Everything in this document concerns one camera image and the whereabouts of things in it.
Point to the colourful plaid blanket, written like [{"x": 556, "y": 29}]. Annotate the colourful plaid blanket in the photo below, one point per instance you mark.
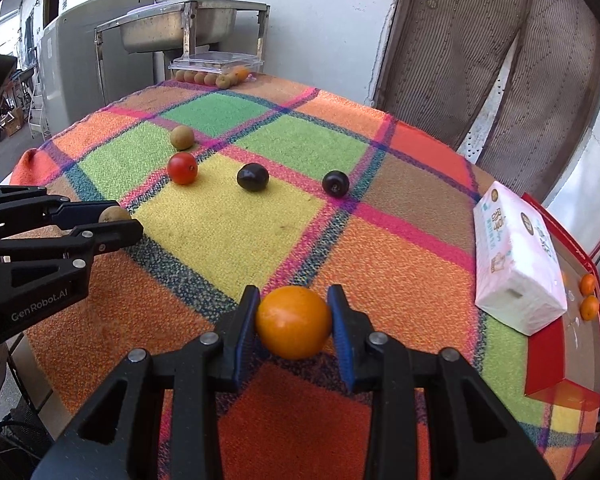
[{"x": 230, "y": 240}]

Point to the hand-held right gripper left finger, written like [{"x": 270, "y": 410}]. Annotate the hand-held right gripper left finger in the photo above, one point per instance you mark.
[{"x": 247, "y": 332}]

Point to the brown cardboard carton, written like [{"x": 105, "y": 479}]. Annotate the brown cardboard carton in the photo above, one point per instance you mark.
[{"x": 14, "y": 121}]

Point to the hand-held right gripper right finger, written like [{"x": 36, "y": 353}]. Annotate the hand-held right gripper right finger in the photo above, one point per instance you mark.
[{"x": 341, "y": 332}]

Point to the red cardboard box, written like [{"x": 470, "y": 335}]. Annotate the red cardboard box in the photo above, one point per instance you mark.
[{"x": 545, "y": 365}]

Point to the metal sink on stand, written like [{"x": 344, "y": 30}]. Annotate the metal sink on stand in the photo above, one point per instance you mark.
[{"x": 150, "y": 30}]

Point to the row of small longans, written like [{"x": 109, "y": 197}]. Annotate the row of small longans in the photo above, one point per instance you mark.
[{"x": 205, "y": 78}]

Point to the metal step ladder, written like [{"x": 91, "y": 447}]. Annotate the metal step ladder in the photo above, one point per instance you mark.
[{"x": 39, "y": 107}]

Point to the clear plastic container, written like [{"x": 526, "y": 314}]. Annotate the clear plastic container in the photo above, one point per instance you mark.
[{"x": 215, "y": 62}]

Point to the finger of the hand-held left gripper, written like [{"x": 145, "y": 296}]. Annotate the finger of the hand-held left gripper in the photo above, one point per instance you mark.
[
  {"x": 115, "y": 235},
  {"x": 85, "y": 212}
]

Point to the red cherry tomato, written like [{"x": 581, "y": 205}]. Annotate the red cherry tomato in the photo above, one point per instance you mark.
[{"x": 182, "y": 168}]

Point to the grey rounded panel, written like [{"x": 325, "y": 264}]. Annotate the grey rounded panel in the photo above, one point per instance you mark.
[{"x": 75, "y": 70}]

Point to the white tissue pack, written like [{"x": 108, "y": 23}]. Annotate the white tissue pack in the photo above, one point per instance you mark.
[{"x": 515, "y": 270}]

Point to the dark purple plum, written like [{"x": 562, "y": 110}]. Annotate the dark purple plum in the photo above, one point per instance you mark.
[
  {"x": 252, "y": 178},
  {"x": 335, "y": 182}
]

